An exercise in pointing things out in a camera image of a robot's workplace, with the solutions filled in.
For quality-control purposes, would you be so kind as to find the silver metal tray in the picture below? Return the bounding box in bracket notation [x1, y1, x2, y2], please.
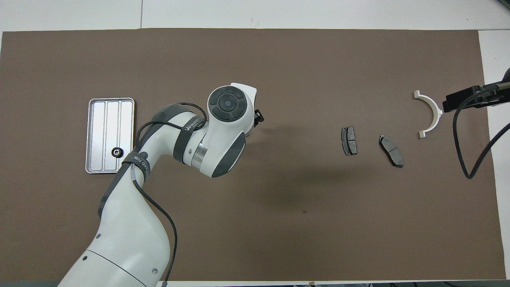
[85, 98, 135, 174]

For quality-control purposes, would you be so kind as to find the black left wrist strap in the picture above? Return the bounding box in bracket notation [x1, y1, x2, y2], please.
[173, 115, 208, 164]

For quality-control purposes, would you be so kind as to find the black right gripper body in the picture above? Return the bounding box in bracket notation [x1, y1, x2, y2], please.
[452, 82, 503, 111]

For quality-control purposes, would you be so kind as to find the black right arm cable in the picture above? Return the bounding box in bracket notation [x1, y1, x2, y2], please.
[453, 81, 510, 179]

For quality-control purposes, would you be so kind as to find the short dark brake pad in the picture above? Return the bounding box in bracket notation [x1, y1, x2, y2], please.
[341, 126, 358, 156]

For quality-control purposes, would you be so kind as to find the black left forearm strap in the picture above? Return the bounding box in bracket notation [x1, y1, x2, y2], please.
[122, 149, 151, 182]

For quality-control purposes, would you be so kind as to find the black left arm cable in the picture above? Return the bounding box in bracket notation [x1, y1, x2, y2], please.
[133, 102, 208, 282]

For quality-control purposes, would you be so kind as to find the brown table mat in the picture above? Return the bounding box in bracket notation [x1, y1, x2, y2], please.
[0, 29, 506, 281]

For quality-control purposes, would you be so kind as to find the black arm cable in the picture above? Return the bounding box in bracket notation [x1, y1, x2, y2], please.
[453, 81, 510, 179]
[133, 102, 208, 282]

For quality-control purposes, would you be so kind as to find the long dark brake pad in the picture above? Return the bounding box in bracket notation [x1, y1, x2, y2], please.
[379, 135, 404, 169]

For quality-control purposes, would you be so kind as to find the white semicircular bracket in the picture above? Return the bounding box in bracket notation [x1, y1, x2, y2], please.
[413, 90, 443, 139]

